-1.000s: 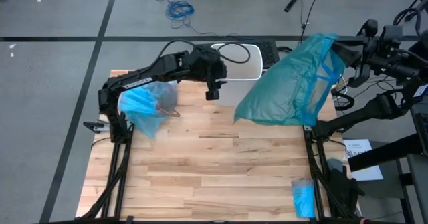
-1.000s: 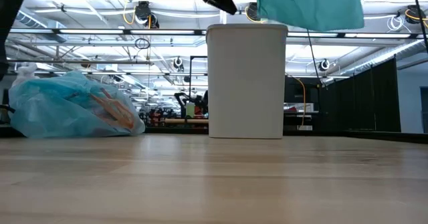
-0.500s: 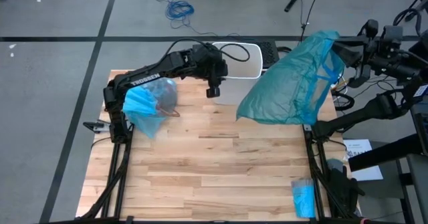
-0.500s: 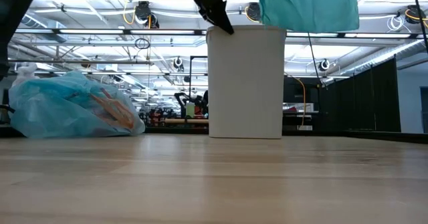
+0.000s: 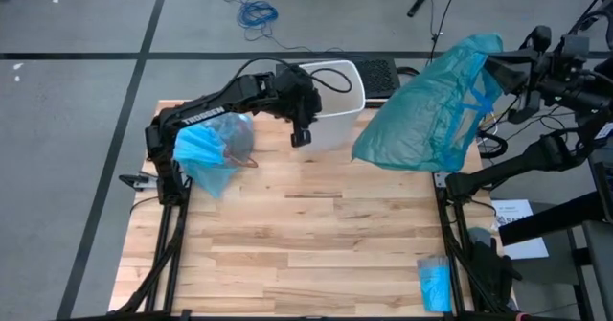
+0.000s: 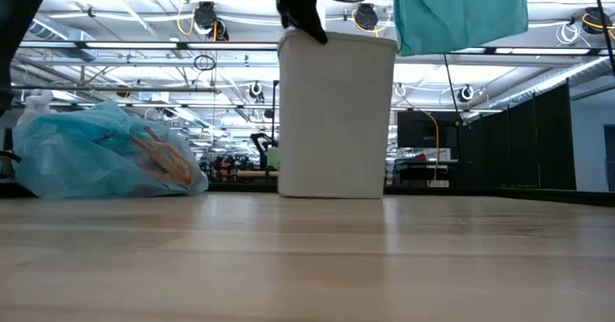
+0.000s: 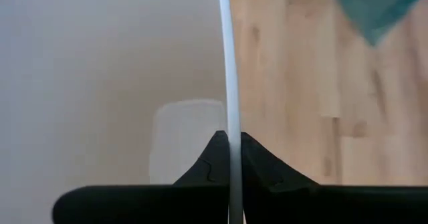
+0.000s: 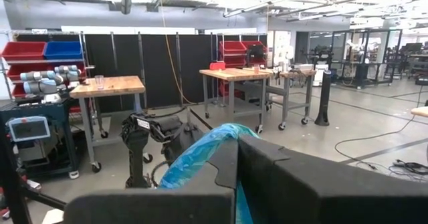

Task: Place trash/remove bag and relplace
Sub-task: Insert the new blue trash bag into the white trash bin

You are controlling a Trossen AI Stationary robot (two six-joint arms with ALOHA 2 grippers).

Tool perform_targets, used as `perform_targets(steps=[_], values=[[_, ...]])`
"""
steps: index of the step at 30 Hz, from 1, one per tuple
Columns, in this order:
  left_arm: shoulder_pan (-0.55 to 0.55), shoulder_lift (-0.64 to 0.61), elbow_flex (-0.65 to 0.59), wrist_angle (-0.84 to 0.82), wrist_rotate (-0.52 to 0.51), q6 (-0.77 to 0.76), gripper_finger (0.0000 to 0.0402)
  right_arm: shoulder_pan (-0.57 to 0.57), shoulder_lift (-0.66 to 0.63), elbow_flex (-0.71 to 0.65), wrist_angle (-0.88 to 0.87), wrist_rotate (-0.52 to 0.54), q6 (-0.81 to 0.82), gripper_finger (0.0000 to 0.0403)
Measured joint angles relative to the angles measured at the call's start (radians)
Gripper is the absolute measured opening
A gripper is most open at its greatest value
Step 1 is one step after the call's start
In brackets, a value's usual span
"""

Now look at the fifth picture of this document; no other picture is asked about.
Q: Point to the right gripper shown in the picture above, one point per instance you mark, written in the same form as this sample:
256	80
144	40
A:
560	67

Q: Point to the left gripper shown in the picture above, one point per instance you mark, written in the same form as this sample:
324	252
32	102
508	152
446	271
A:
299	98

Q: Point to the white trash bin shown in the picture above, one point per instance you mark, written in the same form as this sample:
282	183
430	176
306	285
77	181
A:
345	105

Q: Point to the teal plastic bag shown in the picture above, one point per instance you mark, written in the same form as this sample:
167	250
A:
421	120

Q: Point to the light blue trash bag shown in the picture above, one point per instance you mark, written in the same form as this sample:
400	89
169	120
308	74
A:
201	153

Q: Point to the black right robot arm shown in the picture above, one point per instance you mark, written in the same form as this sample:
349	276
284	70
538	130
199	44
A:
541	155

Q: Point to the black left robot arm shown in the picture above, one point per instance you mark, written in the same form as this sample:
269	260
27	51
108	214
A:
201	112

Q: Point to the black handheld controller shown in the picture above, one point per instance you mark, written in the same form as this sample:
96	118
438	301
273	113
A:
416	5

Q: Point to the white printed paper sheet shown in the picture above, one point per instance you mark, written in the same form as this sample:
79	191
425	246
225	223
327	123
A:
515	211

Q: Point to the black bar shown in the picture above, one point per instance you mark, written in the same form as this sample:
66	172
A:
551	220

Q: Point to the grey side desk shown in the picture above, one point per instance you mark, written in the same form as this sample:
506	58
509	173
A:
601	273

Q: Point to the roll of blue bags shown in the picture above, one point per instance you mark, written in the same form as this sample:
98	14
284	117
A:
435	287

